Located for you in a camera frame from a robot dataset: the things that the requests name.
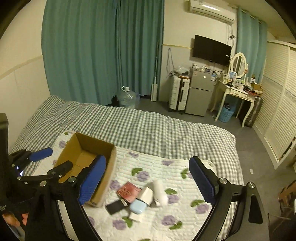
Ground red rose tin box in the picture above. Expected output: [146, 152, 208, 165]
[116, 182, 141, 203]

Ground light blue earbuds case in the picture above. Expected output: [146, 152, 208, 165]
[129, 199, 147, 215]

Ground white power adapter cube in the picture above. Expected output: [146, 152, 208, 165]
[137, 187, 154, 206]

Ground white cylindrical device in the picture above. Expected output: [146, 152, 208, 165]
[152, 179, 169, 207]

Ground person's left hand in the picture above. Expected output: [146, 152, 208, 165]
[2, 212, 29, 227]

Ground wooden chair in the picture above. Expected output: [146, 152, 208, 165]
[267, 180, 295, 240]

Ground brown cardboard box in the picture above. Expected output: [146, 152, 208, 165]
[56, 133, 116, 207]

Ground black flat case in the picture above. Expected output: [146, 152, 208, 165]
[105, 198, 130, 215]

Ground small white box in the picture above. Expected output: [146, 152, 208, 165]
[128, 212, 144, 222]

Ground grey checkered bed cover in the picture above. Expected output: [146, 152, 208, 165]
[11, 96, 242, 181]

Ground white louvered wardrobe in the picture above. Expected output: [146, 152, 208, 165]
[253, 40, 295, 169]

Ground clear water jug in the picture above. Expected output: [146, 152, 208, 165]
[117, 86, 137, 109]

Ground blue laundry basket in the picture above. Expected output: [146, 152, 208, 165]
[218, 105, 236, 123]

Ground dark suitcase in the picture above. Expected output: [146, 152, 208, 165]
[244, 96, 263, 128]

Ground teal curtain left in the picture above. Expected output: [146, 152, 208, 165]
[42, 1, 165, 105]

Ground teal curtain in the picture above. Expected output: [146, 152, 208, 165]
[236, 8, 267, 84]
[42, 1, 165, 105]

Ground white dressing table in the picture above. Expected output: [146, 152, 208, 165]
[210, 80, 255, 127]

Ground silver mini fridge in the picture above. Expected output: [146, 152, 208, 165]
[185, 70, 215, 116]

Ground oval vanity mirror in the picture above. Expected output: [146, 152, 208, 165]
[230, 52, 247, 78]

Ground teal curtain right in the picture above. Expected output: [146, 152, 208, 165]
[236, 8, 267, 84]

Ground white air conditioner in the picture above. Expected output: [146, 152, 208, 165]
[189, 1, 236, 25]

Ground black wall television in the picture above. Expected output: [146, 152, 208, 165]
[193, 35, 232, 66]

